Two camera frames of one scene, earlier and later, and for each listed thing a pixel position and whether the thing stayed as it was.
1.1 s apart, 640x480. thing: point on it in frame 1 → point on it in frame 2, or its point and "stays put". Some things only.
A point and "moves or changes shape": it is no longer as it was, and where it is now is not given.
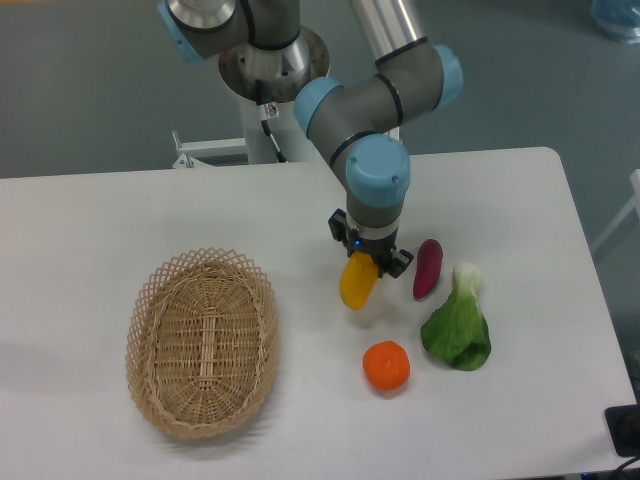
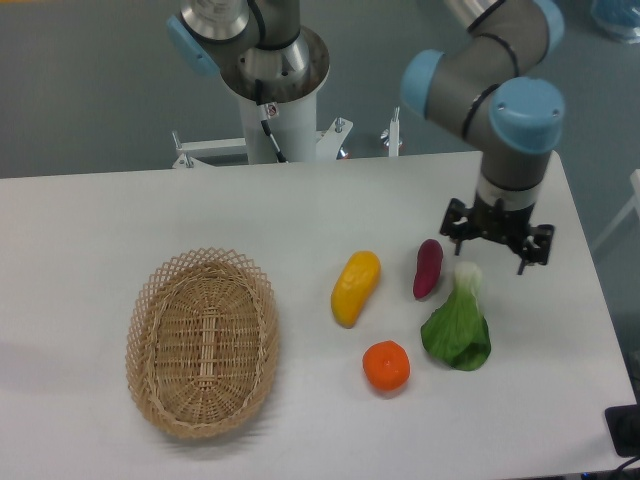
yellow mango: [359, 277] moves or changes shape
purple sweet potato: [429, 268] stays put
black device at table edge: [624, 426] stays put
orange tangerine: [387, 365] stays put
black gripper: [380, 249] → [487, 217]
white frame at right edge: [633, 201] stays put
